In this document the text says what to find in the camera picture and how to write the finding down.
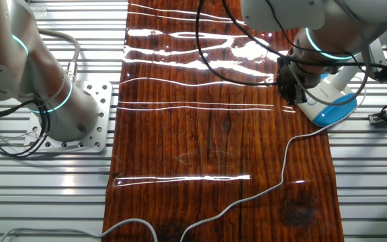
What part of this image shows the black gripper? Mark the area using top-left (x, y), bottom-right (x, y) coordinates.
top-left (275, 56), bottom-right (310, 106)

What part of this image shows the wood grain table mat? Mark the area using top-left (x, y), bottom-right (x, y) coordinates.
top-left (101, 0), bottom-right (345, 242)

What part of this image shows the black camera cable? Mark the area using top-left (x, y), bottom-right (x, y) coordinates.
top-left (222, 0), bottom-right (384, 68)

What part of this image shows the white lamp power cable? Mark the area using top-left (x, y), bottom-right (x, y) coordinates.
top-left (0, 80), bottom-right (368, 242)

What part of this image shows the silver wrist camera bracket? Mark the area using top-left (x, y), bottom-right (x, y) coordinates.
top-left (368, 35), bottom-right (387, 70)

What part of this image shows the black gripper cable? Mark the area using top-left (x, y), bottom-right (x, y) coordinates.
top-left (195, 0), bottom-right (280, 87)

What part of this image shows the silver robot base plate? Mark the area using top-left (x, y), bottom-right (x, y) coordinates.
top-left (24, 80), bottom-right (113, 154)

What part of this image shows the grey robot cable with connector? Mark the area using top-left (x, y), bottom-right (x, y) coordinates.
top-left (37, 28), bottom-right (81, 83)

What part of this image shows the black base cable bundle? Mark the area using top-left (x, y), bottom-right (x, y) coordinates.
top-left (0, 97), bottom-right (53, 158)

